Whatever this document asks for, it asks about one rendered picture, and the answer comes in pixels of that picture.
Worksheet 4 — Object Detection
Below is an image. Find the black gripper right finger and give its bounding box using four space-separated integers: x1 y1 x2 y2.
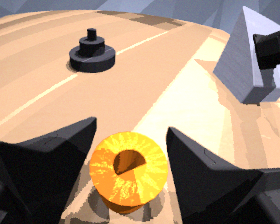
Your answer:
165 127 280 224

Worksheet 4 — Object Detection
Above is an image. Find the orange knob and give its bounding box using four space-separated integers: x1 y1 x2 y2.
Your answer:
89 132 168 213

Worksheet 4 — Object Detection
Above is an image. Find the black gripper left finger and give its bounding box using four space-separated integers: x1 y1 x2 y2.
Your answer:
0 117 97 224

